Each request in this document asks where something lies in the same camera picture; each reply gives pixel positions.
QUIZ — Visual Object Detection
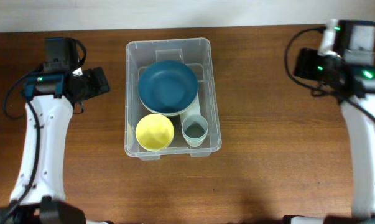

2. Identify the grey cup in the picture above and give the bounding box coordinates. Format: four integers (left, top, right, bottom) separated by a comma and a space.
182, 114, 208, 141

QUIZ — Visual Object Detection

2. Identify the yellow bowl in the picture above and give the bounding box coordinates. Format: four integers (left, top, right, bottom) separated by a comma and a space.
135, 114, 175, 151

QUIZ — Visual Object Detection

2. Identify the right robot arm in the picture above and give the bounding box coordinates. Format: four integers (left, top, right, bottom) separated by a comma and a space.
282, 19, 375, 223

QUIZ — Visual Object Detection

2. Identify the mint green cup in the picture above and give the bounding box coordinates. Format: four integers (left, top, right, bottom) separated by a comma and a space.
183, 134, 207, 142

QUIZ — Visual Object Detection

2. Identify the white label in bin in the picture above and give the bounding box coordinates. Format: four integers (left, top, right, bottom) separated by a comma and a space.
180, 95, 201, 123

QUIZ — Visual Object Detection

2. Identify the clear plastic storage bin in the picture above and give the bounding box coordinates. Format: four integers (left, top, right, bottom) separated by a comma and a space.
124, 38, 222, 161

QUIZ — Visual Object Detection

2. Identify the blue bowl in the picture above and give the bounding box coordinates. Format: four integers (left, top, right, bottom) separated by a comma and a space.
138, 60, 198, 114

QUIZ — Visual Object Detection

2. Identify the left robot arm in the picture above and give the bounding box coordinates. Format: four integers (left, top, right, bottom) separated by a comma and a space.
0, 37, 110, 224

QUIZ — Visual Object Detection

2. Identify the beige cup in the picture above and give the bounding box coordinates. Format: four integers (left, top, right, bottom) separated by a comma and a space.
187, 141, 203, 147

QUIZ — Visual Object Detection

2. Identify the beige bowl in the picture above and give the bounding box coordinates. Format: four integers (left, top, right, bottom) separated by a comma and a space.
140, 100, 189, 117

